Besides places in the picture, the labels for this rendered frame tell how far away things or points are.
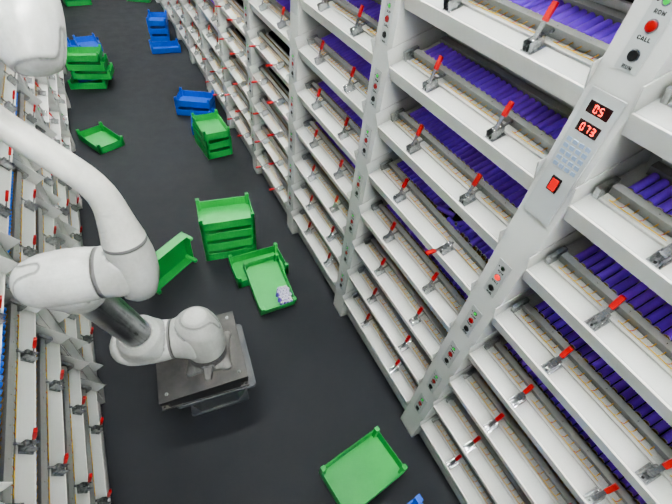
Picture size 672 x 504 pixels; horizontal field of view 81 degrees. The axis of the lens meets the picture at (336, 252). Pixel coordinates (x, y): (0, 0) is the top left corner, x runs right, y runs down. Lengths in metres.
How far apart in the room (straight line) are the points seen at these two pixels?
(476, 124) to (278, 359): 1.45
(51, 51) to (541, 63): 0.88
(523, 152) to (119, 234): 0.94
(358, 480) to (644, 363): 1.23
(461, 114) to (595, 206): 0.40
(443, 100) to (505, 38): 0.24
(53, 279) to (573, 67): 1.19
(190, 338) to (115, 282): 0.56
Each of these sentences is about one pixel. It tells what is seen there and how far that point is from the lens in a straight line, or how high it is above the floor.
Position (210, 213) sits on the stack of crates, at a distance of 2.42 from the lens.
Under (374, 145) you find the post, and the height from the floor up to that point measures 1.07.
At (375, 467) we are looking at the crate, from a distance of 1.91.
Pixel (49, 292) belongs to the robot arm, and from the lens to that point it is 1.13.
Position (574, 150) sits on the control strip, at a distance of 0.91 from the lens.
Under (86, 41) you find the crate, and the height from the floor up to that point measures 0.09.
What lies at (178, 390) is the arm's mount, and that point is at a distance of 1.75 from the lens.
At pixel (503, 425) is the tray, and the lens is 1.49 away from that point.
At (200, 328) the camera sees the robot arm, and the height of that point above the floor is 0.53.
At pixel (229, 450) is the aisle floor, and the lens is 1.92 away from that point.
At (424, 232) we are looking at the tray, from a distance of 1.33.
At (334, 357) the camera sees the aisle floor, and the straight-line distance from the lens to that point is 2.08.
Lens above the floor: 1.82
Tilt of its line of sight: 46 degrees down
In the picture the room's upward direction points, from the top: 8 degrees clockwise
